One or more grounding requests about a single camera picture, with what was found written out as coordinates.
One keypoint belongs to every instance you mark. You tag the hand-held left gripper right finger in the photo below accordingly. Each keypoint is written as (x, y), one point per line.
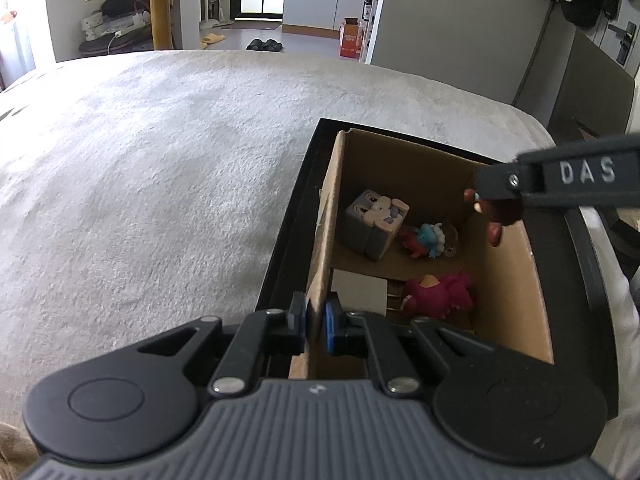
(330, 325)

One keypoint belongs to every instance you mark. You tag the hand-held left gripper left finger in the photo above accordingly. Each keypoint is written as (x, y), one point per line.
(298, 321)

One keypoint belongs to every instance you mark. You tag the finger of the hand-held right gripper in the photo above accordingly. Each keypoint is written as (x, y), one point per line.
(495, 182)

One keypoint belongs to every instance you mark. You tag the brown-haired toy figure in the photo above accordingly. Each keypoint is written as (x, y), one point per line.
(502, 212)

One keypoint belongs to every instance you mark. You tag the cardboard box with black rim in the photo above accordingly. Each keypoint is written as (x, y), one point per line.
(295, 240)

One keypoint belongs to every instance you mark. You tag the blue and white toy figure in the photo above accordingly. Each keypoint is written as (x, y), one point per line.
(427, 240)

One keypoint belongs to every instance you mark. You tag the brown cardboard box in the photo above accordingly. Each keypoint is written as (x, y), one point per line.
(505, 285)

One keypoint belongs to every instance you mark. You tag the grey cube bunny toy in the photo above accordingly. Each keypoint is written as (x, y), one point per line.
(367, 225)

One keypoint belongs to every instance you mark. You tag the magenta dinosaur toy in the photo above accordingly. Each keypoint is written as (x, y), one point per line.
(440, 295)

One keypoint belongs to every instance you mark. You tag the white card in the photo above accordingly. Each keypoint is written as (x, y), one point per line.
(360, 290)

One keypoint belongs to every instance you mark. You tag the grey padded headboard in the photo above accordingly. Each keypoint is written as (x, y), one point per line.
(590, 85)

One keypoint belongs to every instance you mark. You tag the grey plush blanket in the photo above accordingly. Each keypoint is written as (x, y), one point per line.
(150, 185)

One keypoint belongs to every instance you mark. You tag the orange carton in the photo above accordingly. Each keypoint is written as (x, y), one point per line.
(350, 40)

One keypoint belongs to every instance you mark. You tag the black spray bottle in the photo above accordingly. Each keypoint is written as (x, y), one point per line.
(369, 7)

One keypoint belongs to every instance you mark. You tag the black slipper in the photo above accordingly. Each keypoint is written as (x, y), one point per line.
(256, 45)
(273, 45)

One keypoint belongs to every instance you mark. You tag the yellow slipper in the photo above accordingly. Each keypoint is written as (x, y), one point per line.
(206, 41)
(217, 37)

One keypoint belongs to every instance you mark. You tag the tan cloth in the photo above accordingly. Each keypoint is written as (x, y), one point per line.
(12, 452)

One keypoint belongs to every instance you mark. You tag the white standing fan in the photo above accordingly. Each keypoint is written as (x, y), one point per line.
(212, 10)

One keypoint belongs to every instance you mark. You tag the gold round table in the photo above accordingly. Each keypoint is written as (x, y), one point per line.
(160, 5)

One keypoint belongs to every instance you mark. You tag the white power strip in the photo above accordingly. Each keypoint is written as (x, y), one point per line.
(112, 25)

